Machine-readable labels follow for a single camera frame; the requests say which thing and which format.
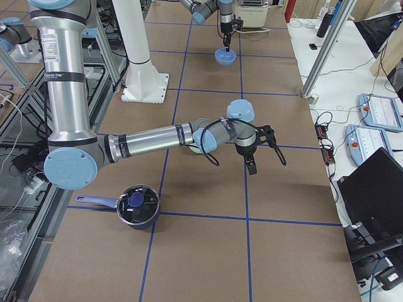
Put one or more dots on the upper teach pendant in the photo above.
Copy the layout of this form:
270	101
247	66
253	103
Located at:
380	111

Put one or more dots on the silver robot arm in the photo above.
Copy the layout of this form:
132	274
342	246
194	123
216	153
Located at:
76	153
202	11

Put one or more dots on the blue bowl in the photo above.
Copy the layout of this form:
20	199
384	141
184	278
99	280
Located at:
225	56

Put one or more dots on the beige toaster appliance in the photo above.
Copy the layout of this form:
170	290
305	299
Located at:
252	12

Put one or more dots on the black laptop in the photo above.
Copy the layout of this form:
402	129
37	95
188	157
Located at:
374	190

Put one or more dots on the black water bottle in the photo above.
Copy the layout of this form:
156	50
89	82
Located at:
325	23

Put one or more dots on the teach pendant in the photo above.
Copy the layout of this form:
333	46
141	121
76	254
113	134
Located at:
363	141
380	111

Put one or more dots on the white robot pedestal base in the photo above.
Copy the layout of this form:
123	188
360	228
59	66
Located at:
143	82

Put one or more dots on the aluminium frame post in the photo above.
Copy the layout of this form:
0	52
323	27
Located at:
331	38

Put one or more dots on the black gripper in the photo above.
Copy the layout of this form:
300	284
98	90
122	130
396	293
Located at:
225	27
245	153

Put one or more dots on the dark blue saucepan with lid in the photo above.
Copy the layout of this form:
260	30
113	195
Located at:
138	206

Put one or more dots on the black orange power strip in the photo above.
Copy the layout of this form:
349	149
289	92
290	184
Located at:
326	145

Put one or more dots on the green bowl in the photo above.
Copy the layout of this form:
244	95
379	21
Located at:
195	149

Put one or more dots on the lower teach pendant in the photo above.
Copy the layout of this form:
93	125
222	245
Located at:
363	141

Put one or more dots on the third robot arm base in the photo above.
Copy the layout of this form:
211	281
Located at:
18	43

